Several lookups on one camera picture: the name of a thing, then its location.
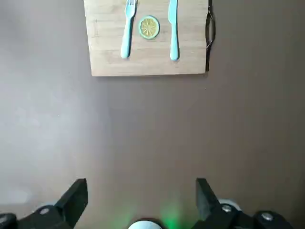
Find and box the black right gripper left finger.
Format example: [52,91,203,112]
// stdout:
[0,177,88,229]

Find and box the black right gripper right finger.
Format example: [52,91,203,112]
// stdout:
[190,177,295,229]

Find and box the wooden cutting board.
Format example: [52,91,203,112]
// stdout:
[83,0,216,77]

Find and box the light blue plastic fork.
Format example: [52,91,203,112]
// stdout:
[120,0,138,60]

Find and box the light blue plastic knife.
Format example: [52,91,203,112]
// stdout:
[168,0,181,62]

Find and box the lemon slice coaster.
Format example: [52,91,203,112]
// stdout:
[138,15,161,40]

